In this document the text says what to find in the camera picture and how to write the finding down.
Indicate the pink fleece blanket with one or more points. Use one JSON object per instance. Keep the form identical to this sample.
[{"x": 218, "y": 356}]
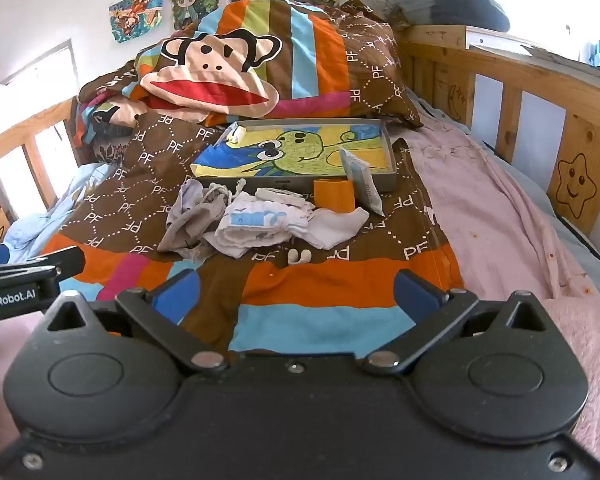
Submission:
[{"x": 595, "y": 360}]

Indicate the orange figure wall poster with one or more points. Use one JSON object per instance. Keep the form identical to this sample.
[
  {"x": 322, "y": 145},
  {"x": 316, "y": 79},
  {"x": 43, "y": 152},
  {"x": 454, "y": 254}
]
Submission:
[{"x": 136, "y": 14}]

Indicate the pink floral sheet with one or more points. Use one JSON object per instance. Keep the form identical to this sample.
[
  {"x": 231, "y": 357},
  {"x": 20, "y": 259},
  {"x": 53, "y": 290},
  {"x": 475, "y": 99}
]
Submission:
[{"x": 485, "y": 200}]

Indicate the monkey print striped quilt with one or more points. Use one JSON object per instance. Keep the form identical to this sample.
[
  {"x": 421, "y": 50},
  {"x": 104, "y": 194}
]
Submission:
[{"x": 145, "y": 175}]

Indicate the dark patterned pillow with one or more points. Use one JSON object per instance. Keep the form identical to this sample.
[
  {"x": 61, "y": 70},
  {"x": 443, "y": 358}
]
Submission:
[{"x": 111, "y": 150}]

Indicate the orange cup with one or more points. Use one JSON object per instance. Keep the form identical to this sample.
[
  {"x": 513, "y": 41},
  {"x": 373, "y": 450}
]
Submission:
[{"x": 334, "y": 195}]

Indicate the white cabinet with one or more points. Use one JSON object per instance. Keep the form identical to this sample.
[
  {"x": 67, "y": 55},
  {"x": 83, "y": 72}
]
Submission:
[{"x": 510, "y": 42}]

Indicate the white earbud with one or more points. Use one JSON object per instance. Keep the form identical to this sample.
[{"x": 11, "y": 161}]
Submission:
[
  {"x": 294, "y": 258},
  {"x": 305, "y": 256}
]

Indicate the grey tray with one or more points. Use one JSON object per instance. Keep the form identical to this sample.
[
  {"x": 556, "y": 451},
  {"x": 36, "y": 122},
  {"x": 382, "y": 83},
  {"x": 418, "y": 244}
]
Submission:
[{"x": 280, "y": 181}]

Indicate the light blue cloth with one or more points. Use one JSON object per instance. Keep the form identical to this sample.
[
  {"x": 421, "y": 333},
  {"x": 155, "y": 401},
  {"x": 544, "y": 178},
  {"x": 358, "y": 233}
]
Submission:
[{"x": 45, "y": 210}]

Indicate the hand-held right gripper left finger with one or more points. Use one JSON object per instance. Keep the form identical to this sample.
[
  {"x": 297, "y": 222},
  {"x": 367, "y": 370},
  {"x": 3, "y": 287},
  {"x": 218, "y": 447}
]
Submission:
[{"x": 177, "y": 294}]

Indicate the white sock with blue print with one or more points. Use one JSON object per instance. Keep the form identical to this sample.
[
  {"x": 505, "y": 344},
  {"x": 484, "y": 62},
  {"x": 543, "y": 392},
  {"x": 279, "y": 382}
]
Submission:
[{"x": 260, "y": 222}]

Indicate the white blue packet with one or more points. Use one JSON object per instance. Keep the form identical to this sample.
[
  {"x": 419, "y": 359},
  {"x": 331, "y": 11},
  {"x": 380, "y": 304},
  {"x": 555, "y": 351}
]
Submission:
[{"x": 365, "y": 180}]

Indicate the blond cartoon figure wall poster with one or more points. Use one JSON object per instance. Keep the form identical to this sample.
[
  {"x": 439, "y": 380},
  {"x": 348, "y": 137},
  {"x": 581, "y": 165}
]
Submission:
[{"x": 195, "y": 1}]

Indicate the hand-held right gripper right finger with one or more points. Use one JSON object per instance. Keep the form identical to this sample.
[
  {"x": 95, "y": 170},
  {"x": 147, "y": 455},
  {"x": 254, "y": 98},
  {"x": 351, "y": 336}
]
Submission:
[{"x": 416, "y": 292}]

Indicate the light grey sock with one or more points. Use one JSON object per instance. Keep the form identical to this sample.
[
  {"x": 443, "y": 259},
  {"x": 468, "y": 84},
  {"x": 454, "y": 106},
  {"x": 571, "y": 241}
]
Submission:
[{"x": 182, "y": 205}]

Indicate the wooden bed frame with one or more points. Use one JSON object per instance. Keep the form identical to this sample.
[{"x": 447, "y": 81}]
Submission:
[{"x": 525, "y": 76}]

